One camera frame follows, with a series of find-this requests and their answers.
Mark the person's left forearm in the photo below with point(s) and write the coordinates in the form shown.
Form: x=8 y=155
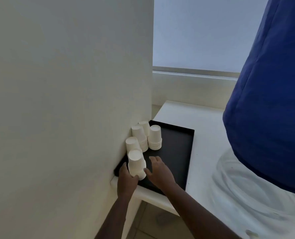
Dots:
x=115 y=219

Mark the black rectangular tray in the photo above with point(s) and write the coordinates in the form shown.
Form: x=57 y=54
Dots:
x=177 y=149

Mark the person's right forearm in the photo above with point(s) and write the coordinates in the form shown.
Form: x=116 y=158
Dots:
x=194 y=214

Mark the white window roller blind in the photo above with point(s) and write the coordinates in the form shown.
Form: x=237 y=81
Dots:
x=207 y=32

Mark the white dispenser tap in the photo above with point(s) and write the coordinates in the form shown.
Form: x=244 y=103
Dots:
x=251 y=234

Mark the person's left hand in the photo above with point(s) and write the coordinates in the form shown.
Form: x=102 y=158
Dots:
x=126 y=182

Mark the person's right hand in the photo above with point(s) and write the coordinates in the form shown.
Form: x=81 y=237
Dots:
x=161 y=175

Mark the white table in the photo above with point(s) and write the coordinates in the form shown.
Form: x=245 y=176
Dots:
x=207 y=136

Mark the grey blind bottom rail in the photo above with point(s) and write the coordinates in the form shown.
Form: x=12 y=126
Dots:
x=194 y=73

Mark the stack of white paper cups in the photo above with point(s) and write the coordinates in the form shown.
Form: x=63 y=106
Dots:
x=139 y=135
x=135 y=161
x=155 y=138
x=132 y=144
x=145 y=126

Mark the clear water dispenser jug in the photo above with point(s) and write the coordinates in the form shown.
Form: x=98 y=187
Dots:
x=249 y=196

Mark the blue fabric dispenser cover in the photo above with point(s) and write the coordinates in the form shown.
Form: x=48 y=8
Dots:
x=269 y=97

